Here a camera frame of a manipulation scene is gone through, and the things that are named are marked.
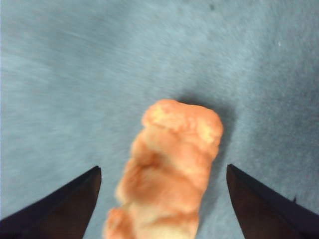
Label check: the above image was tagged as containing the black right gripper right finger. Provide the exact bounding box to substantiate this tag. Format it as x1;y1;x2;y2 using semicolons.
226;163;319;239

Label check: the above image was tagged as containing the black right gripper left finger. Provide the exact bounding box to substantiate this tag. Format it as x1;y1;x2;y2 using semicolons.
0;166;102;239

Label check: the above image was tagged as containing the golden braided bread loaf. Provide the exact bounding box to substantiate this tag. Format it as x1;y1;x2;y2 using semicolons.
103;99;224;239

